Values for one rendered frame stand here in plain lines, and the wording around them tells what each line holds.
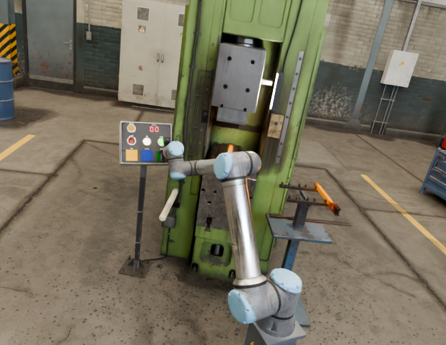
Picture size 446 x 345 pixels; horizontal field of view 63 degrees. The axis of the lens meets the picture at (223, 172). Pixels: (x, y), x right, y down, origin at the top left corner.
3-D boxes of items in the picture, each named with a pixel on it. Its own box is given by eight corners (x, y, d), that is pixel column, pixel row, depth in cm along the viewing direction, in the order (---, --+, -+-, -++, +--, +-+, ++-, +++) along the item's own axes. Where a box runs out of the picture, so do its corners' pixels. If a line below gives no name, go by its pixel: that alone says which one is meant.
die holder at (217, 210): (245, 233, 271) (256, 179, 255) (195, 224, 272) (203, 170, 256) (247, 201, 323) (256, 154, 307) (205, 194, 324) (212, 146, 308)
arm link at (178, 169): (192, 177, 212) (189, 156, 212) (174, 179, 205) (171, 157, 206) (185, 179, 219) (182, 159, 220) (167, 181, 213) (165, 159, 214)
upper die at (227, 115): (245, 125, 247) (247, 111, 244) (216, 120, 248) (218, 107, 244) (246, 112, 286) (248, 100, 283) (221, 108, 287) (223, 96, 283)
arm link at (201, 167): (271, 148, 170) (200, 158, 226) (250, 150, 163) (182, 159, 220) (273, 173, 170) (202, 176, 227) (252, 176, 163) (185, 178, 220)
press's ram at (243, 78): (267, 115, 244) (280, 53, 229) (211, 105, 244) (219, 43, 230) (265, 103, 283) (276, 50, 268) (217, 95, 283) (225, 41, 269)
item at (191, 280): (239, 300, 272) (239, 300, 271) (163, 287, 273) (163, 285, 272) (241, 269, 308) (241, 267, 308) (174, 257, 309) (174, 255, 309)
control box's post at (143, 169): (137, 270, 287) (148, 139, 247) (133, 268, 287) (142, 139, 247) (139, 267, 290) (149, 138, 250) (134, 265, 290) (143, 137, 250)
